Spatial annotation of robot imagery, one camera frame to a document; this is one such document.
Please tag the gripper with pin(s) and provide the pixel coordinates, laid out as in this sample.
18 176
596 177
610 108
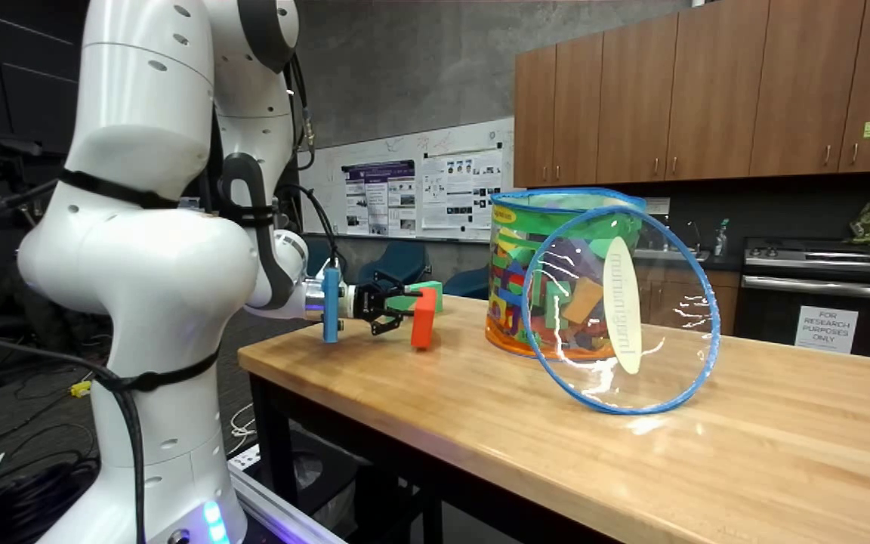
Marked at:
359 301

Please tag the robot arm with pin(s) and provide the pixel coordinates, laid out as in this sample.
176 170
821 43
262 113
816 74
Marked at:
155 264

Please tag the orange foam block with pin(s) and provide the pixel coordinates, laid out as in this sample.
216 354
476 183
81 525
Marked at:
424 317

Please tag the row of teal chairs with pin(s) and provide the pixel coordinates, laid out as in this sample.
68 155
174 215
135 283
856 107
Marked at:
397 264

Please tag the green foam block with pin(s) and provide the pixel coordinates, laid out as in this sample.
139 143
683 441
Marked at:
429 291

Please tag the dark purple poster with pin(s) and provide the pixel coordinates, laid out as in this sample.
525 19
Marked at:
380 198

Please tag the clear plastic toy tub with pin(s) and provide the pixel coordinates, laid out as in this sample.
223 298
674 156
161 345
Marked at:
510 302

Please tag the heap of foam blocks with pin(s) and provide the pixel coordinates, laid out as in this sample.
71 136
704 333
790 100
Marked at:
514 291

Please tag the white poster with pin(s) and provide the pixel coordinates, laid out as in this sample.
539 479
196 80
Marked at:
461 189

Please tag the whiteboard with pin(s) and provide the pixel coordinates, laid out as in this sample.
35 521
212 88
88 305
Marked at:
405 151

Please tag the white power strip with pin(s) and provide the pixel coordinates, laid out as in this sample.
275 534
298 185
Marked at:
245 456

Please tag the clear round lid blue rim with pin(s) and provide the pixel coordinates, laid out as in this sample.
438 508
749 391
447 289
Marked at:
620 310

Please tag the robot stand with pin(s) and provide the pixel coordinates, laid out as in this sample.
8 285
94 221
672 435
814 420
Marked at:
284 514

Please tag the sink tap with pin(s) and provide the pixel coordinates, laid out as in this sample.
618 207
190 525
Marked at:
695 236

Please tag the yellow plug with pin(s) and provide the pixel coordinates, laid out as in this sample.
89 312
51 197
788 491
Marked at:
80 388

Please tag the wooden base cabinet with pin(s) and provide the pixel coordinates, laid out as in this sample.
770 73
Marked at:
722 298

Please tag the spray bottle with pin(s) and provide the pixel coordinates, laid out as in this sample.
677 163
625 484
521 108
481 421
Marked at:
721 240

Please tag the white paper sign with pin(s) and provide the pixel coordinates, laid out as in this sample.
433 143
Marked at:
826 329

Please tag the stove with oven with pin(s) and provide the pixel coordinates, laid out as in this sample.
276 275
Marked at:
828 287

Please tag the small white wall note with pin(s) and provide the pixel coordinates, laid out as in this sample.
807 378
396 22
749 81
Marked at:
657 205

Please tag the row of wooden wall cabinets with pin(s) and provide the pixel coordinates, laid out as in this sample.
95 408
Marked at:
714 91

